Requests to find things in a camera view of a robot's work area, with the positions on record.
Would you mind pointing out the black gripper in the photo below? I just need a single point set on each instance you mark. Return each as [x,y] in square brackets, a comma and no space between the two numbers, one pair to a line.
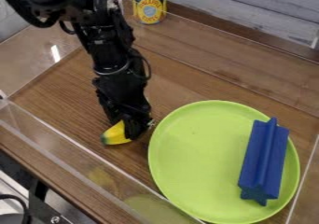
[123,101]

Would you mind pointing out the yellow toy banana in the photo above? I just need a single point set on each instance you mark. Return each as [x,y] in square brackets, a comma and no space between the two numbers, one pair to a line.
[113,135]

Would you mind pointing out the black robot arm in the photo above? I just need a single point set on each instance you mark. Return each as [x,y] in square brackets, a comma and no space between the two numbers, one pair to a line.
[123,71]

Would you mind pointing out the green plate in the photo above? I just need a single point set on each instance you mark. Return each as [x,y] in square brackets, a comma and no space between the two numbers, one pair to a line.
[195,155]

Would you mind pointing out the yellow labelled tin can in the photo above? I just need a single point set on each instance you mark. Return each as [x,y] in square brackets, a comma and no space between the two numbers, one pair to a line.
[149,11]

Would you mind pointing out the blue star-shaped block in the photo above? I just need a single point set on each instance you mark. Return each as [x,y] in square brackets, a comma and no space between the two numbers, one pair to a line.
[263,163]

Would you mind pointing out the clear acrylic enclosure wall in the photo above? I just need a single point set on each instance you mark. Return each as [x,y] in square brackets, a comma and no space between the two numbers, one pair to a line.
[52,121]

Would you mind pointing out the black metal bracket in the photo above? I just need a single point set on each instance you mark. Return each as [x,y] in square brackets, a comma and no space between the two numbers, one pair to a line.
[40,212]

